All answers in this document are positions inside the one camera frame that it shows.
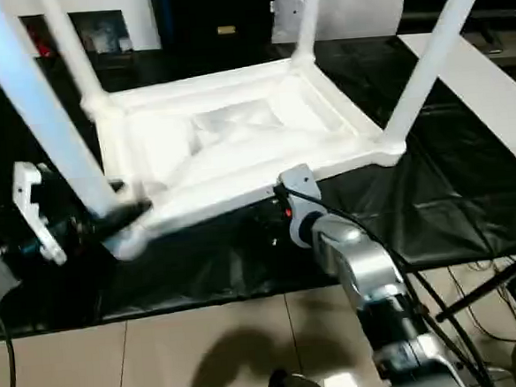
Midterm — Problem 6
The black floor stand foot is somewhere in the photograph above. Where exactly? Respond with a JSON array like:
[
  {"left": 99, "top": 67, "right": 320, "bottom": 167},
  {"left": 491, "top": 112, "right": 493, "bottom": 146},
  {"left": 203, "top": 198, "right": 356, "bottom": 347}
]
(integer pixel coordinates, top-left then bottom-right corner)
[{"left": 429, "top": 256, "right": 516, "bottom": 324}]

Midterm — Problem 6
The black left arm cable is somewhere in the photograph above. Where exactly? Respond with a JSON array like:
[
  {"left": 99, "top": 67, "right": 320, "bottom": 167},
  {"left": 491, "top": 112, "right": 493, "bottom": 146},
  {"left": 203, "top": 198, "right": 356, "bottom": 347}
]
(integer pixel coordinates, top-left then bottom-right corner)
[{"left": 0, "top": 307, "right": 21, "bottom": 387}]

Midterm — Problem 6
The white flat board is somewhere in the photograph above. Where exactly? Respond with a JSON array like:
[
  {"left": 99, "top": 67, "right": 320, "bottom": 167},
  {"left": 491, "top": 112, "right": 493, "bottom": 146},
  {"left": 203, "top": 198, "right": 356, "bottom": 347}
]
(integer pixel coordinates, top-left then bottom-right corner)
[{"left": 396, "top": 25, "right": 516, "bottom": 192}]

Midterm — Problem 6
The red packet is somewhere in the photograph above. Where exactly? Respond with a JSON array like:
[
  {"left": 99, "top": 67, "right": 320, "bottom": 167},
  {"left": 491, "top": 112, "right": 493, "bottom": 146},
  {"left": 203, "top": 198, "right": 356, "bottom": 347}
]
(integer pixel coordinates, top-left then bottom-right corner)
[{"left": 33, "top": 28, "right": 55, "bottom": 58}]

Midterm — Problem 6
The dark low tv bench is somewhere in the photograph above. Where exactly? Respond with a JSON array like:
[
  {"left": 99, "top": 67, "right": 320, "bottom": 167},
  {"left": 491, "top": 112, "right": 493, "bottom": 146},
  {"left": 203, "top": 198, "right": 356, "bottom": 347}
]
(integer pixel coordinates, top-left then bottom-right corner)
[{"left": 467, "top": 13, "right": 516, "bottom": 82}]

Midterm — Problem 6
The white plastic table leg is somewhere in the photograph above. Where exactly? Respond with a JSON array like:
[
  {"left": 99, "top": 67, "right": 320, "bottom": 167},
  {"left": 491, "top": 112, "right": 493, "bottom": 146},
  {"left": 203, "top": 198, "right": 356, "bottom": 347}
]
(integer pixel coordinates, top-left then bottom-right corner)
[
  {"left": 287, "top": 0, "right": 330, "bottom": 69},
  {"left": 0, "top": 0, "right": 115, "bottom": 226},
  {"left": 376, "top": 0, "right": 507, "bottom": 151},
  {"left": 37, "top": 0, "right": 113, "bottom": 122}
]

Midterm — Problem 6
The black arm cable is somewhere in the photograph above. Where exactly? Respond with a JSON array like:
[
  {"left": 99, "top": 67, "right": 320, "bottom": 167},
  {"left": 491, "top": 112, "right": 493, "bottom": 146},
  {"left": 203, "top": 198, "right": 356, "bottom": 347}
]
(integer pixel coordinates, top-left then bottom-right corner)
[
  {"left": 0, "top": 307, "right": 21, "bottom": 387},
  {"left": 283, "top": 176, "right": 499, "bottom": 387}
]

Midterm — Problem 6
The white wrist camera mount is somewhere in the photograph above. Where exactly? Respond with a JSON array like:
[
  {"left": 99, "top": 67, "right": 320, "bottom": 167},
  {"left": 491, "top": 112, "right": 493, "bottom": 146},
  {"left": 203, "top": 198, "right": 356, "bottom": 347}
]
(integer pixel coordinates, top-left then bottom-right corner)
[
  {"left": 272, "top": 162, "right": 328, "bottom": 252},
  {"left": 9, "top": 157, "right": 70, "bottom": 269}
]

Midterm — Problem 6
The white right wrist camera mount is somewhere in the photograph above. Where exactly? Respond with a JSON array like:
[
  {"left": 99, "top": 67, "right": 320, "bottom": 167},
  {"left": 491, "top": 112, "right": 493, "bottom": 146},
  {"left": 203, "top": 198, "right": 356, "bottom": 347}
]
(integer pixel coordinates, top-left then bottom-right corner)
[{"left": 272, "top": 162, "right": 328, "bottom": 252}]

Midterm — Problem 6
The black work mat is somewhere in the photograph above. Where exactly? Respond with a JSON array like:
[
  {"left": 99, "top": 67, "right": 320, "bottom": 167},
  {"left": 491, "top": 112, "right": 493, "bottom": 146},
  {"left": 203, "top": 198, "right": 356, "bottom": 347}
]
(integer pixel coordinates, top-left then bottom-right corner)
[{"left": 0, "top": 19, "right": 516, "bottom": 338}]

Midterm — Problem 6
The black television with red logo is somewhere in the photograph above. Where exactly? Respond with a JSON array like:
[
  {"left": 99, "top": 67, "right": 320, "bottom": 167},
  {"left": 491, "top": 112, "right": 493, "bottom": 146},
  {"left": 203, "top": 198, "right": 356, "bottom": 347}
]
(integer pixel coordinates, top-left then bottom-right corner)
[{"left": 398, "top": 4, "right": 516, "bottom": 24}]

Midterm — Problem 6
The white sideboard cabinet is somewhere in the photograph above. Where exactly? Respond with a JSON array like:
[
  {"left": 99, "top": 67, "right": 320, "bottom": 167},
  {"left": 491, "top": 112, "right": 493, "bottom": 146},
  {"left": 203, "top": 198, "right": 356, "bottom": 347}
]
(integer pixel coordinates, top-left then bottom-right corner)
[{"left": 0, "top": 0, "right": 163, "bottom": 63}]

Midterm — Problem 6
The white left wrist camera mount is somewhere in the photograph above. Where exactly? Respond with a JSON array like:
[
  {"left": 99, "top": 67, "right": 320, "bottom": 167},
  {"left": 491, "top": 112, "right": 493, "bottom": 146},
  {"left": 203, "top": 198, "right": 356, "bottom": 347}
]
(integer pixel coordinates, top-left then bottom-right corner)
[{"left": 9, "top": 157, "right": 70, "bottom": 269}]

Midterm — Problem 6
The black sofa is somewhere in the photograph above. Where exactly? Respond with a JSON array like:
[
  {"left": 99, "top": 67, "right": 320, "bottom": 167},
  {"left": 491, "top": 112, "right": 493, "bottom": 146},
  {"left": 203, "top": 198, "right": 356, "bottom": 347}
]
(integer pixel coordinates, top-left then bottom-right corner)
[{"left": 155, "top": 0, "right": 516, "bottom": 55}]

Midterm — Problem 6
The grey cushion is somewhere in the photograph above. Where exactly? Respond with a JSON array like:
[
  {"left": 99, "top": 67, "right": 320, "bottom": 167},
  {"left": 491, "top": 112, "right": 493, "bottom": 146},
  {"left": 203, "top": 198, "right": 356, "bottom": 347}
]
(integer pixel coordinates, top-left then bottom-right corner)
[{"left": 268, "top": 0, "right": 411, "bottom": 47}]

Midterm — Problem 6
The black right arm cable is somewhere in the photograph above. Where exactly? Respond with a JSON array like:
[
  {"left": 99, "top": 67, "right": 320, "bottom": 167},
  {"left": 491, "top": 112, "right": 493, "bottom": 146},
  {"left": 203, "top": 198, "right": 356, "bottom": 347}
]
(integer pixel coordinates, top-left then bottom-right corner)
[{"left": 283, "top": 176, "right": 499, "bottom": 387}]

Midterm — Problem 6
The white plastic table top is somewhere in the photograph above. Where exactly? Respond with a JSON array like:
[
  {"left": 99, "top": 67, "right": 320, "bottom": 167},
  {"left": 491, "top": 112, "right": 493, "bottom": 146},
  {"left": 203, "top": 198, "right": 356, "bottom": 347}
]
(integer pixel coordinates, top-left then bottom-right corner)
[{"left": 80, "top": 49, "right": 414, "bottom": 264}]

